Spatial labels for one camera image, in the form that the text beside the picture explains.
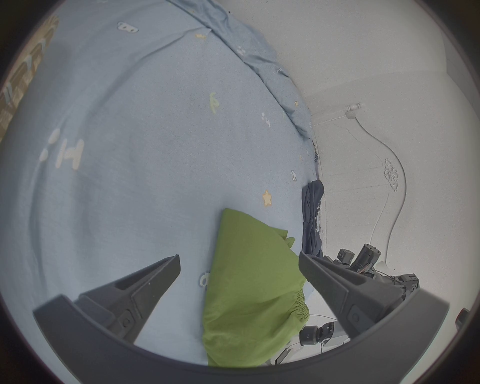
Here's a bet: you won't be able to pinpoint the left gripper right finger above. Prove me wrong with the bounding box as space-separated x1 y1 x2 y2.
299 252 405 343

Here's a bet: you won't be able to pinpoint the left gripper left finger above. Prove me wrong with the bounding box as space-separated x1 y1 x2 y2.
77 254 181 344

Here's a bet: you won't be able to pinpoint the green shorts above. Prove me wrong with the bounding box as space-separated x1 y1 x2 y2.
202 207 311 368

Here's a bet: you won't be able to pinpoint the bed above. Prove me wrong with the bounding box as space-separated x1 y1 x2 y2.
0 0 407 370

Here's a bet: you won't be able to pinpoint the round woven basket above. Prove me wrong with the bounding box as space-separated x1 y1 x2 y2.
0 14 61 145

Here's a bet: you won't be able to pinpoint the dark blue printed T-shirt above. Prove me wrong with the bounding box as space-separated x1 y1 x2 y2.
301 179 326 260

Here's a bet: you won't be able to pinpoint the pale blue quilt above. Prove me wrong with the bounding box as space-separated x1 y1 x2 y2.
167 0 314 141

